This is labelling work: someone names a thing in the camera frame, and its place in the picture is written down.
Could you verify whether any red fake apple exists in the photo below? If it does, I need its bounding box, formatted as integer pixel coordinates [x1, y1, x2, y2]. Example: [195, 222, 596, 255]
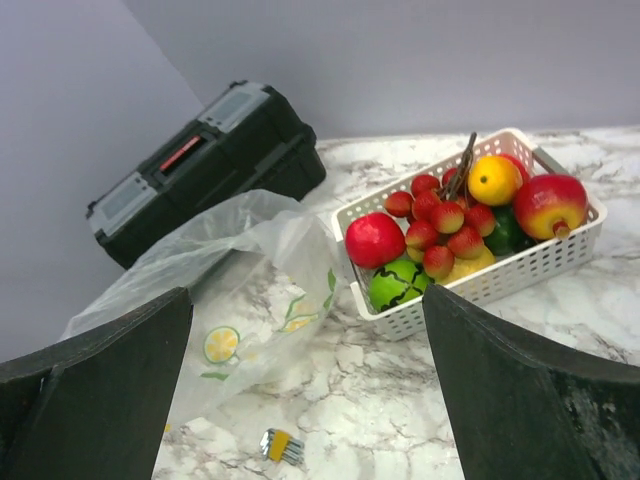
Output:
[501, 153, 531, 184]

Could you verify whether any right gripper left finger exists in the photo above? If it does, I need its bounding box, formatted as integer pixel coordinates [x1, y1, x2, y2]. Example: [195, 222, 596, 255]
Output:
[1, 288, 193, 480]

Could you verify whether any red fake peach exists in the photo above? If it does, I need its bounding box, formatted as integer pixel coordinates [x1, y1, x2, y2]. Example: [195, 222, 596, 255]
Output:
[344, 212, 406, 269]

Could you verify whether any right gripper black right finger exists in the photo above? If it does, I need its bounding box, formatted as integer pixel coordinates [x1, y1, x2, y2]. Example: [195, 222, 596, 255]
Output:
[422, 285, 639, 480]

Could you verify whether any black plastic toolbox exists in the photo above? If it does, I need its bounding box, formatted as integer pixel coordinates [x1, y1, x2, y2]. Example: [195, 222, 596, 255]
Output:
[86, 80, 326, 269]

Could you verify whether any clear plastic bag of fruits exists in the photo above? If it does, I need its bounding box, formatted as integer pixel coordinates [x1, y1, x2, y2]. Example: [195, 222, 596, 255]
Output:
[64, 190, 341, 427]

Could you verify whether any green fake watermelon ball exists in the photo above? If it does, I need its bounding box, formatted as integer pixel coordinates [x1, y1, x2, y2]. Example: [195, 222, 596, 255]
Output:
[368, 259, 433, 312]

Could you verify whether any yellow fake lemon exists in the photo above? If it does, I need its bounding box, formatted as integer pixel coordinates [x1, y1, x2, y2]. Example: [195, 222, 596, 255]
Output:
[467, 156, 523, 207]

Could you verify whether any dark green fake pepper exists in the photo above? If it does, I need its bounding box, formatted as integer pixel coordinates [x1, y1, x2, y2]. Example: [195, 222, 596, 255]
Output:
[484, 205, 537, 257]

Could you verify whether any red lychee fruit bunch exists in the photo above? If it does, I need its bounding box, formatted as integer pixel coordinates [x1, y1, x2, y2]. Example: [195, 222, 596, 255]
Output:
[383, 133, 496, 282]

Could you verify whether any red fake pomegranate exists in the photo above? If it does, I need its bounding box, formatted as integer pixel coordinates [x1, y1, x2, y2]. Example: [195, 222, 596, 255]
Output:
[512, 174, 589, 240]

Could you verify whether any yellow hex key set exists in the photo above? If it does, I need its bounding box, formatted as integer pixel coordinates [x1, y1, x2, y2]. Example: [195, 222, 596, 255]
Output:
[260, 428, 304, 465]

